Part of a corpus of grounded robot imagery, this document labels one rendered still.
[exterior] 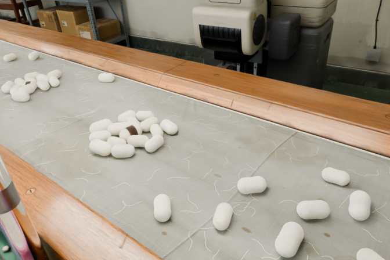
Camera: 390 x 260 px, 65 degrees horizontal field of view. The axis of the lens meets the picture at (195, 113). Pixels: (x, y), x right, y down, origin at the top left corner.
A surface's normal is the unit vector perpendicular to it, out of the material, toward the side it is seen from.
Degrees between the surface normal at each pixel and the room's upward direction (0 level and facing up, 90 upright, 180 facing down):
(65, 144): 0
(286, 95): 0
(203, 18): 98
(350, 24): 89
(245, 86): 0
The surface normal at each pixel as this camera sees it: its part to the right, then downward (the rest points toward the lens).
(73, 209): -0.05, -0.86
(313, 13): -0.54, 0.45
